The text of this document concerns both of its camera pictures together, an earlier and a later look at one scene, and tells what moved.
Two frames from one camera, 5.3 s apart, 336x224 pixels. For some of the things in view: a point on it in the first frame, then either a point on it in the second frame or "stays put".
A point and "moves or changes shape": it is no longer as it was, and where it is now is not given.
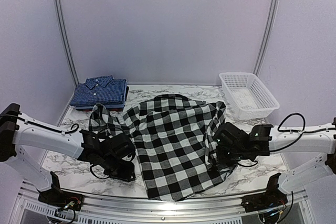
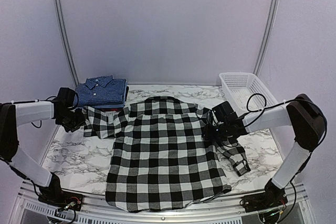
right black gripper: (222, 158) → (209, 134)
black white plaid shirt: (172, 136) moves or changes shape
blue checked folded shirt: (104, 90) stays put
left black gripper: (126, 174) → (81, 122)
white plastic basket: (248, 98) stays put
